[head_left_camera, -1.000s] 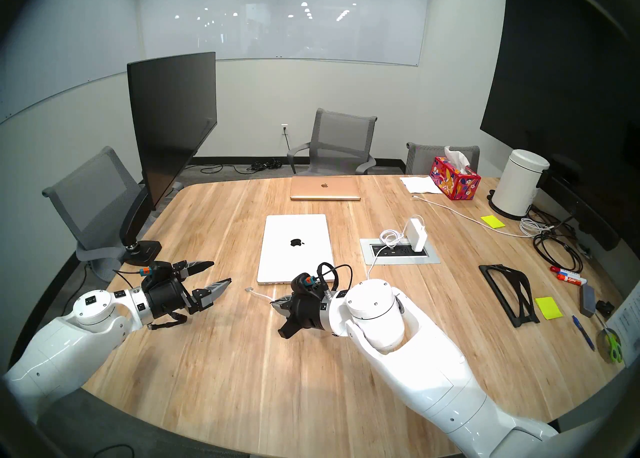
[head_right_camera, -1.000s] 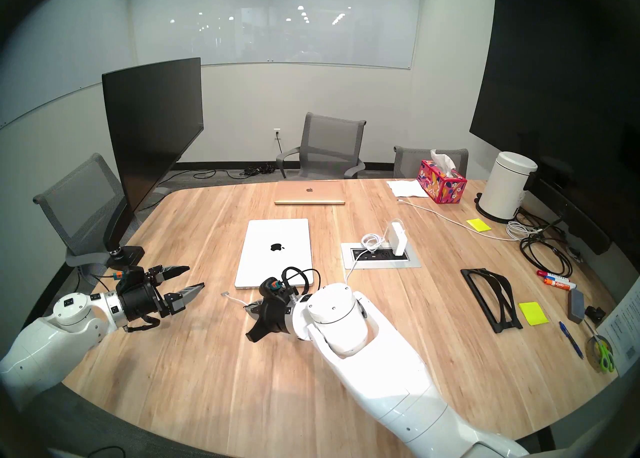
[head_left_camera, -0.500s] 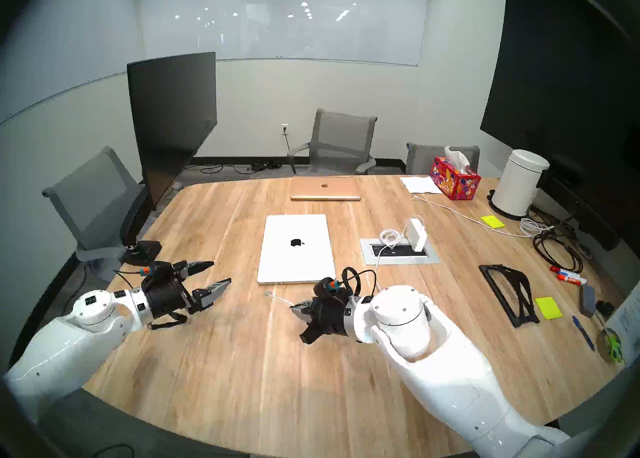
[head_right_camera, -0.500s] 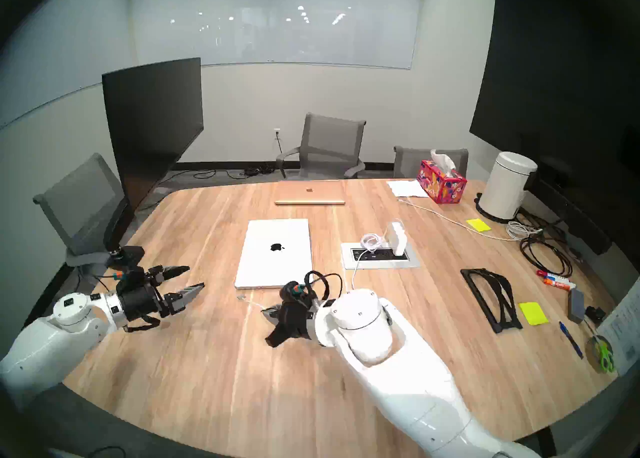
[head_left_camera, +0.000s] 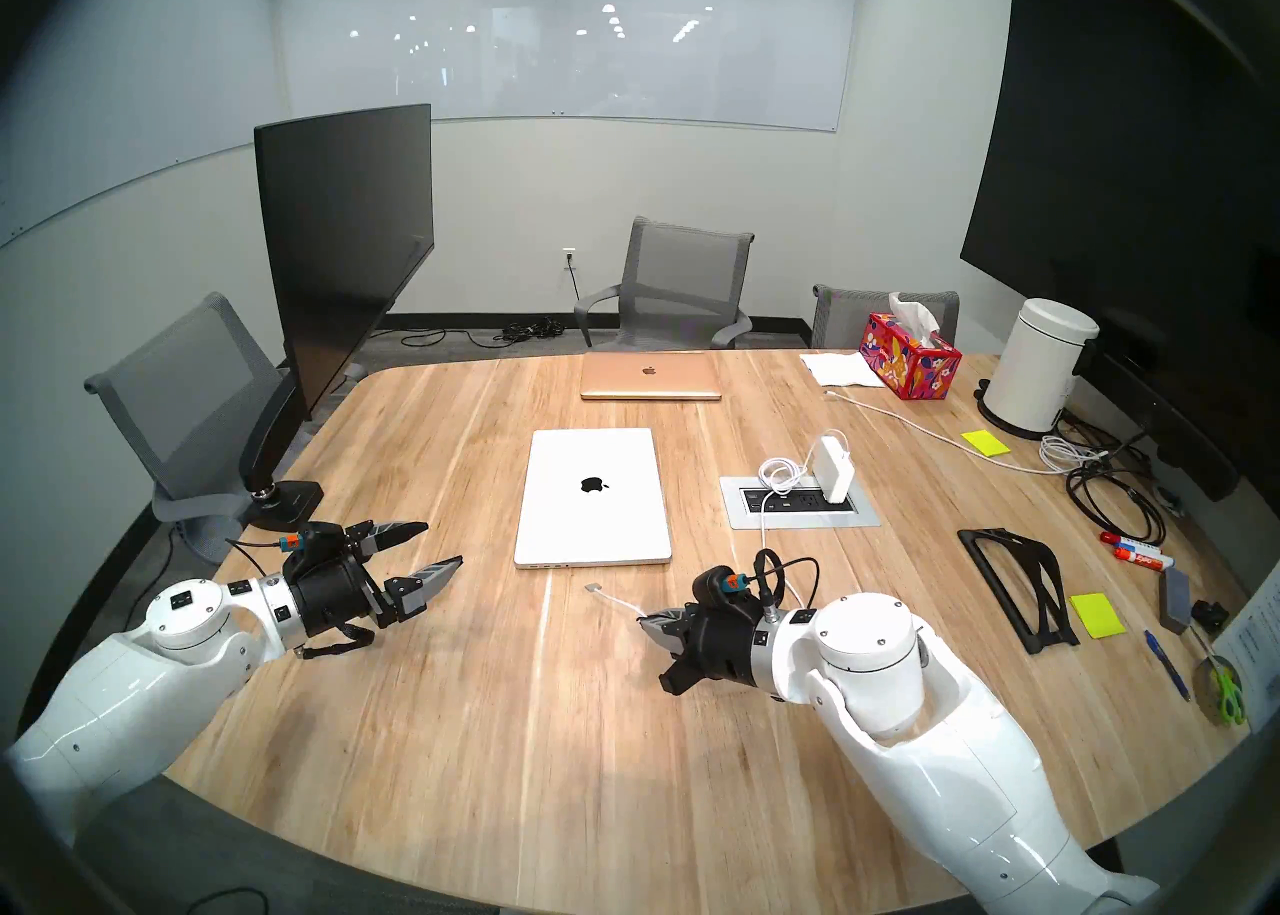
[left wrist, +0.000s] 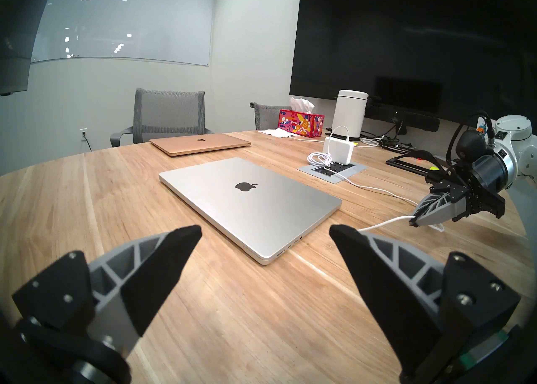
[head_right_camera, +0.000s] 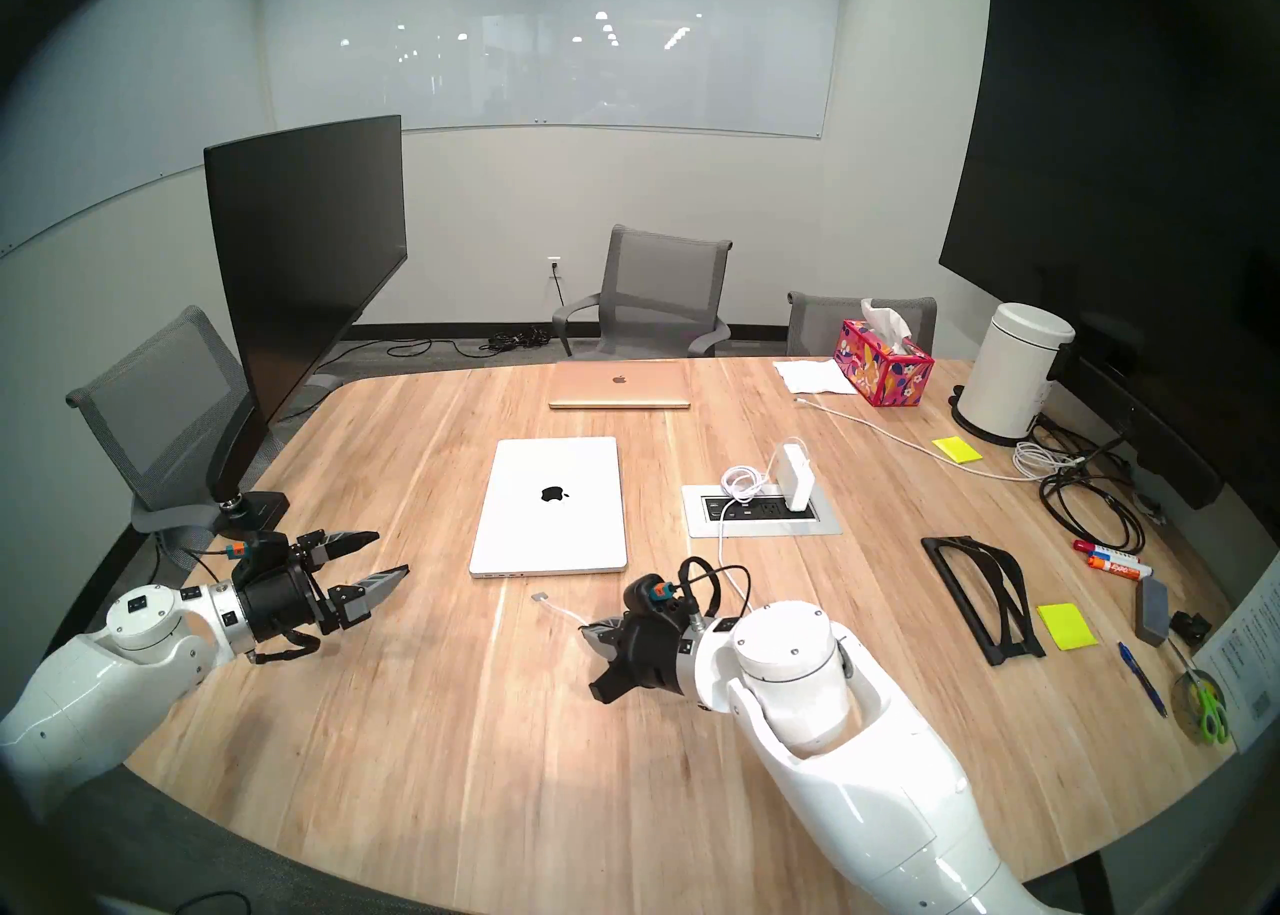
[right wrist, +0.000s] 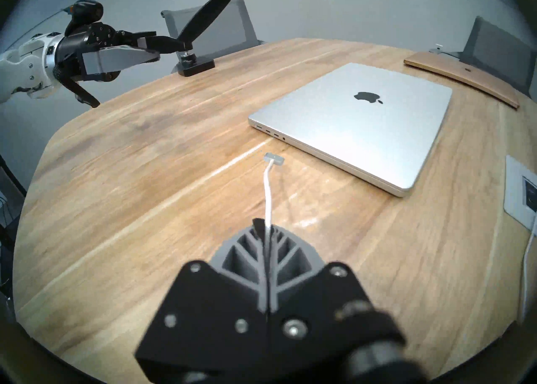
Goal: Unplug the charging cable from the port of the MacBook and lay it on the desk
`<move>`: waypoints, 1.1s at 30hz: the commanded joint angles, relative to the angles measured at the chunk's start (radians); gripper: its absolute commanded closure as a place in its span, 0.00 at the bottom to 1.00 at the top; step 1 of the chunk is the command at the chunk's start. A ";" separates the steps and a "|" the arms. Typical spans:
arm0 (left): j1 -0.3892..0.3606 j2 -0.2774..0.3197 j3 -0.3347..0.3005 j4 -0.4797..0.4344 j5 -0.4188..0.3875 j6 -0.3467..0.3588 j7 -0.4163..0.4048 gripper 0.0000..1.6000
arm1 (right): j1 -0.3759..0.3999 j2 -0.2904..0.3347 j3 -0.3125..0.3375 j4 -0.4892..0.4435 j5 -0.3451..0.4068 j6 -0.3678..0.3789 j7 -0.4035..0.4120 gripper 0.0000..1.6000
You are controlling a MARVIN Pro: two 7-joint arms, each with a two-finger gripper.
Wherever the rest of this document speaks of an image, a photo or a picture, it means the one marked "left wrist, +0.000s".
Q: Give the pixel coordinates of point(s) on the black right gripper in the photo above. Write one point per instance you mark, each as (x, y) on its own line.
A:
(482, 177)

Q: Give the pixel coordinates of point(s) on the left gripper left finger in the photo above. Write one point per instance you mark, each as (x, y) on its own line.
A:
(147, 278)

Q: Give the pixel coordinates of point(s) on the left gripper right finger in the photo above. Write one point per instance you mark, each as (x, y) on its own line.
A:
(386, 286)

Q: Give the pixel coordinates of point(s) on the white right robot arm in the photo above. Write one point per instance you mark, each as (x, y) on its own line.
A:
(520, 135)

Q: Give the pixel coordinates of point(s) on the silver MacBook laptop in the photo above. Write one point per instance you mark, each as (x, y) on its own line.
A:
(272, 215)

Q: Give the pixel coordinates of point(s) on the rose gold MacBook laptop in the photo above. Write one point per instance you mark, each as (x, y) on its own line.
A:
(197, 144)

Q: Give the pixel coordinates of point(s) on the black laptop stand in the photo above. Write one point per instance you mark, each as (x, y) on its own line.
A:
(402, 163)

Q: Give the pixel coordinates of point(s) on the grey table outlet plate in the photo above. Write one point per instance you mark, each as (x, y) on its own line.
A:
(356, 168)

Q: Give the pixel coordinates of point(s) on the black video bar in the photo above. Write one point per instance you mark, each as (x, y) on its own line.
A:
(411, 121)

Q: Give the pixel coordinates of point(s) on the white power adapter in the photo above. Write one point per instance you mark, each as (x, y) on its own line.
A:
(340, 150)

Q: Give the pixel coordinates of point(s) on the white cylindrical bin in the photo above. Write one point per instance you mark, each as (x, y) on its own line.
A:
(350, 112)

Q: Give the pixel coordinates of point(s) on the colourful floral tissue box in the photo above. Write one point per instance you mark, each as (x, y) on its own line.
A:
(300, 123)

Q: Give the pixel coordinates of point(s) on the grey mesh office chair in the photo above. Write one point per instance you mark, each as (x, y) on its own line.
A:
(266, 116)
(168, 112)

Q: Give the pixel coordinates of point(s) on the white paper napkin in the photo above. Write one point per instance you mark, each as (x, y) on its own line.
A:
(277, 132)

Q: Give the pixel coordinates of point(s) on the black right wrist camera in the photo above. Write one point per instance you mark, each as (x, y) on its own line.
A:
(470, 144)

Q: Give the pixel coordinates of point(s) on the white wall power outlet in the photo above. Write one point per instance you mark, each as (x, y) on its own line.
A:
(83, 133)

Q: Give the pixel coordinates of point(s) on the large black wall television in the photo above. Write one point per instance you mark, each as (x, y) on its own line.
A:
(398, 39)

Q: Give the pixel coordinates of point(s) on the glass wall whiteboard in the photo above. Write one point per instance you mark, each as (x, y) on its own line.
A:
(138, 14)

